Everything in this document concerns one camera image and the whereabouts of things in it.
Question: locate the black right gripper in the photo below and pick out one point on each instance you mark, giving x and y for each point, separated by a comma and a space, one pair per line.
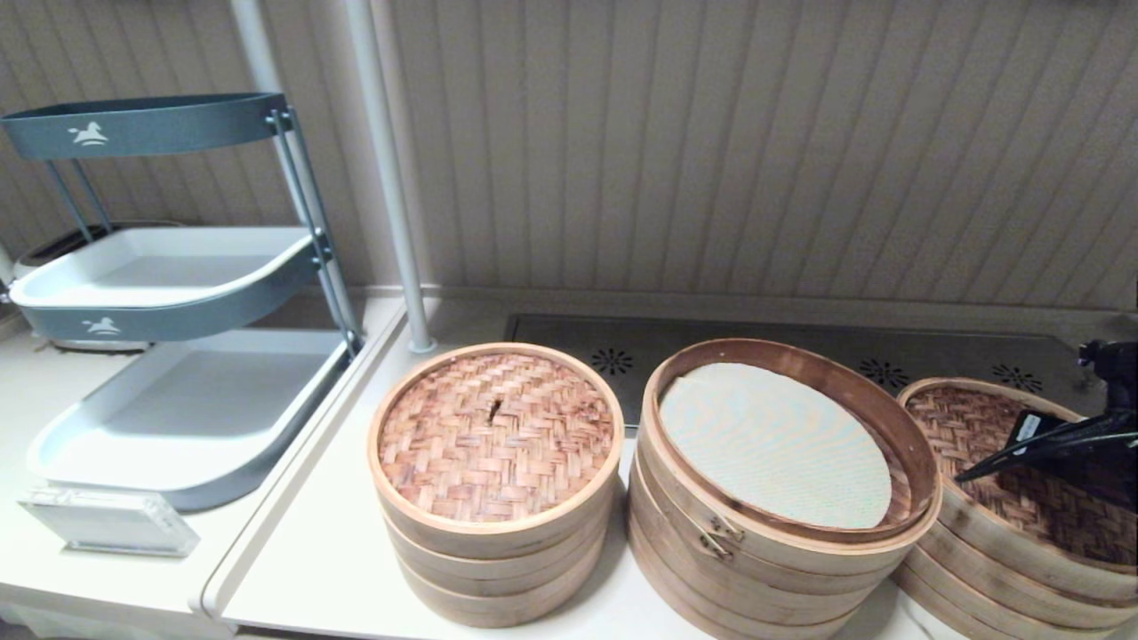
1102, 471

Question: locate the large woven bamboo steamer lid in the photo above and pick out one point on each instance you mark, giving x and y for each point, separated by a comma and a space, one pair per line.
960, 427

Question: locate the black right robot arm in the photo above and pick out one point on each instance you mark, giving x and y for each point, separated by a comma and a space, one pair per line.
1116, 369

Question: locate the large bamboo steamer basket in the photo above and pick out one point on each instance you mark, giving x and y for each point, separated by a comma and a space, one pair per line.
738, 613
782, 562
960, 603

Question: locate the white round steamer liner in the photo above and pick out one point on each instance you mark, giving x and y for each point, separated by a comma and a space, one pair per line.
773, 444

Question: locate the small woven bamboo steamer lid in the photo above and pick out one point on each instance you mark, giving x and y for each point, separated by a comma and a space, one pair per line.
493, 436

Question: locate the small bamboo steamer basket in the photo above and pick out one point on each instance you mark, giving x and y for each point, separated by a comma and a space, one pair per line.
498, 613
498, 573

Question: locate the dark steel drain tray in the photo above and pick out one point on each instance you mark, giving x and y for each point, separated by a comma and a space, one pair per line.
960, 356

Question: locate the white round support pole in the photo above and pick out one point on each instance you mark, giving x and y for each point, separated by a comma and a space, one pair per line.
253, 44
383, 133

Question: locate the grey storage rack tray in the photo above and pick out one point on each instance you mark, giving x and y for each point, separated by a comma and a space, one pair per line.
196, 407
160, 264
178, 126

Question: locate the clear acrylic sign holder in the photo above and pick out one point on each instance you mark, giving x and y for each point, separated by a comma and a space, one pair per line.
107, 523

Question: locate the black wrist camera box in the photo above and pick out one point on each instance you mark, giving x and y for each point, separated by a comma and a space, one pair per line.
1036, 428

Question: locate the grey metal rack frame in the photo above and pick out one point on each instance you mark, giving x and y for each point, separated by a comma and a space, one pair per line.
322, 254

